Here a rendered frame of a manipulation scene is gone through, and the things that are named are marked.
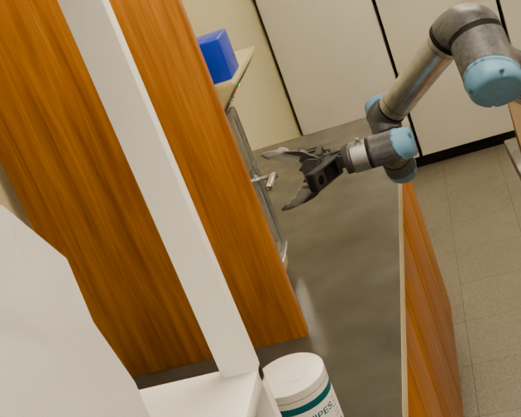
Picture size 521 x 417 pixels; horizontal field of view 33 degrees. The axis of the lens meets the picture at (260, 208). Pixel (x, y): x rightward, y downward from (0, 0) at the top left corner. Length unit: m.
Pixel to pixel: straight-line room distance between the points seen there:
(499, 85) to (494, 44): 0.08
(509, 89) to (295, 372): 0.74
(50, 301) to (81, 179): 1.19
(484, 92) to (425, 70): 0.22
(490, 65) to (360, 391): 0.69
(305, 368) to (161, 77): 0.63
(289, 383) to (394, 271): 0.63
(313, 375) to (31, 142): 0.78
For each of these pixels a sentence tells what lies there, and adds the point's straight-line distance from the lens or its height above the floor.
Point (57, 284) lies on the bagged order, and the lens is 0.71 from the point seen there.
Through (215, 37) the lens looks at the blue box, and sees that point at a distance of 1.85.
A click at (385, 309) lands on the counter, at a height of 0.94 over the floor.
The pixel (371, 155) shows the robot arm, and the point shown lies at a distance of 2.05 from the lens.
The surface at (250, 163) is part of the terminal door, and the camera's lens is 2.16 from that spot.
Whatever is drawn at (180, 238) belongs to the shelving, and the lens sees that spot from 0.99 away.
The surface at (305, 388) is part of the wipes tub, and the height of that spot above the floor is 1.09.
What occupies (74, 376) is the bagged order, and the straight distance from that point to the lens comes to 0.72.
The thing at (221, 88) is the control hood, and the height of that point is 1.50.
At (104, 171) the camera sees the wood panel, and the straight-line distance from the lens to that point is 1.87.
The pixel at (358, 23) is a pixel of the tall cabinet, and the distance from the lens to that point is 4.95.
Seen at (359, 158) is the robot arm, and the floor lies 1.21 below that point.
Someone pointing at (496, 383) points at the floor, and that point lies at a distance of 3.26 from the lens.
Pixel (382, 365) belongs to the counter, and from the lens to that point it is 1.78.
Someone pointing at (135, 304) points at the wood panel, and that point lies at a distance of 1.99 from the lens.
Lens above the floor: 1.89
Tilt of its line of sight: 20 degrees down
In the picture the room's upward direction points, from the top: 21 degrees counter-clockwise
